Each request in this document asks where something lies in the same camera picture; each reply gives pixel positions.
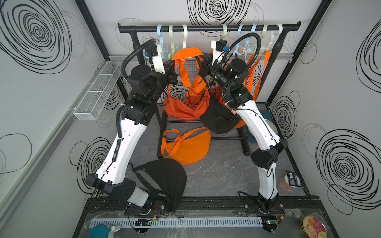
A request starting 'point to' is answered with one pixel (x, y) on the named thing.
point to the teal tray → (267, 115)
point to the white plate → (272, 126)
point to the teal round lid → (98, 231)
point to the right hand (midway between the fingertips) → (198, 50)
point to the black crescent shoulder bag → (216, 116)
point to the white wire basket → (89, 106)
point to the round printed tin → (314, 227)
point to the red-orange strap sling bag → (197, 105)
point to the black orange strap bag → (166, 177)
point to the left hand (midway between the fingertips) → (173, 58)
